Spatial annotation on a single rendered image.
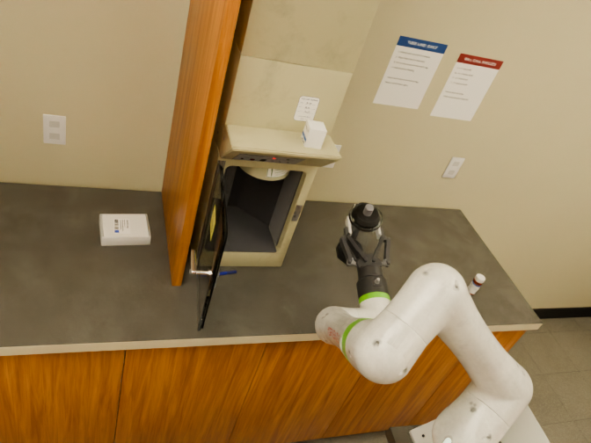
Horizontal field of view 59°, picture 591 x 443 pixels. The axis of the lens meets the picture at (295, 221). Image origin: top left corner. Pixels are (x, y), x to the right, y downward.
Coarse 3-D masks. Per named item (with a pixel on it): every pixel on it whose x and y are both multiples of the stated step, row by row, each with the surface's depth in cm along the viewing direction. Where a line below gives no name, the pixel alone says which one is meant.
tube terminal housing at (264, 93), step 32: (256, 64) 134; (288, 64) 136; (224, 96) 145; (256, 96) 140; (288, 96) 142; (320, 96) 145; (288, 128) 150; (224, 160) 152; (288, 224) 176; (224, 256) 179; (256, 256) 183
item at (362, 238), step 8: (352, 208) 165; (376, 208) 167; (352, 216) 164; (352, 224) 163; (352, 232) 167; (360, 232) 165; (368, 232) 165; (360, 240) 168; (368, 240) 170; (360, 248) 172; (344, 256) 178; (352, 256) 176
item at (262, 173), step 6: (246, 168) 162; (252, 168) 161; (258, 168) 161; (264, 168) 161; (252, 174) 162; (258, 174) 161; (264, 174) 161; (270, 174) 162; (276, 174) 163; (282, 174) 165; (270, 180) 163
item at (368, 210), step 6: (360, 204) 166; (366, 204) 166; (354, 210) 164; (360, 210) 164; (366, 210) 161; (372, 210) 161; (354, 216) 163; (360, 216) 162; (366, 216) 163; (372, 216) 163; (378, 216) 164; (360, 222) 162; (366, 222) 161; (372, 222) 162; (378, 222) 164
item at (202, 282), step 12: (216, 180) 150; (216, 192) 147; (216, 204) 144; (216, 216) 141; (216, 228) 138; (204, 240) 161; (216, 240) 135; (204, 252) 157; (216, 252) 132; (204, 264) 154; (216, 264) 134; (204, 276) 150; (204, 288) 147; (204, 300) 144; (204, 312) 145
